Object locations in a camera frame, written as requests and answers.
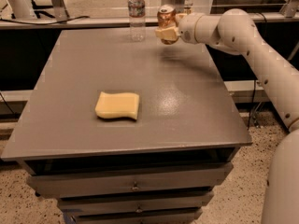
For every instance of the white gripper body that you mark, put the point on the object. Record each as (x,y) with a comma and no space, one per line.
(188,27)

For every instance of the orange soda can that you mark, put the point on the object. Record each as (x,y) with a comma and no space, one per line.
(167,18)

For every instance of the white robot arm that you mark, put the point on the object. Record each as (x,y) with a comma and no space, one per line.
(235,32)

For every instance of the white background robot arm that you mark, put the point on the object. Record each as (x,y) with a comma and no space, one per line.
(22,9)

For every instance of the clear plastic water bottle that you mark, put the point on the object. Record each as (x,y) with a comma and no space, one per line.
(137,15)

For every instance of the yellow sponge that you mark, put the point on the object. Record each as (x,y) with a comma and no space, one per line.
(117,105)

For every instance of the grey drawer cabinet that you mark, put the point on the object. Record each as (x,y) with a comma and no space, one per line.
(186,116)

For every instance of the grey top drawer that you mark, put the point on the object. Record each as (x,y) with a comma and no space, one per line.
(128,181)

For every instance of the grey drawer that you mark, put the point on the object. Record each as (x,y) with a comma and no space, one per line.
(136,203)
(185,215)
(128,181)

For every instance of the grey middle drawer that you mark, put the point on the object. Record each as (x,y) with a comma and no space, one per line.
(136,203)

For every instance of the grey bottom drawer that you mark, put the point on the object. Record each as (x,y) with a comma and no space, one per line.
(185,215)

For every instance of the grey metal rail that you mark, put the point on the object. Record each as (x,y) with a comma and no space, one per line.
(84,22)

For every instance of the grey metal post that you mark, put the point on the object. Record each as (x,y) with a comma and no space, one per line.
(60,10)

